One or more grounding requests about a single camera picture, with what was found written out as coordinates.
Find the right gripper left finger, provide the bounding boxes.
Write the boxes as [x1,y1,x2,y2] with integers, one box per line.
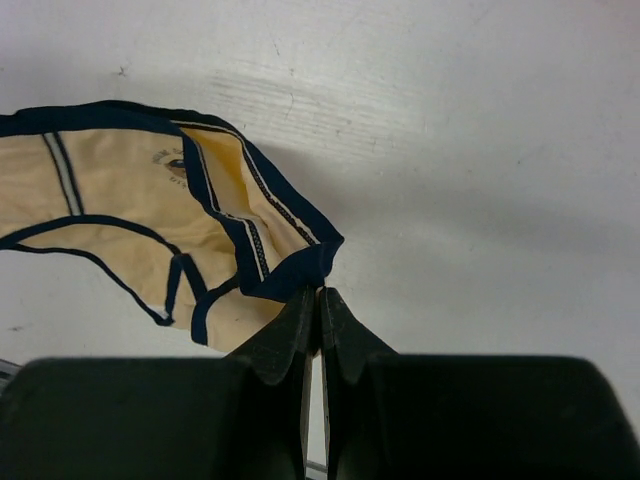
[226,287,315,479]

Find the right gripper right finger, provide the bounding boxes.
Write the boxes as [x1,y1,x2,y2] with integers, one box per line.
[319,288,395,479]

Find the beige underwear with navy trim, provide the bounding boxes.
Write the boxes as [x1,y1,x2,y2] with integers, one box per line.
[1,100,344,352]

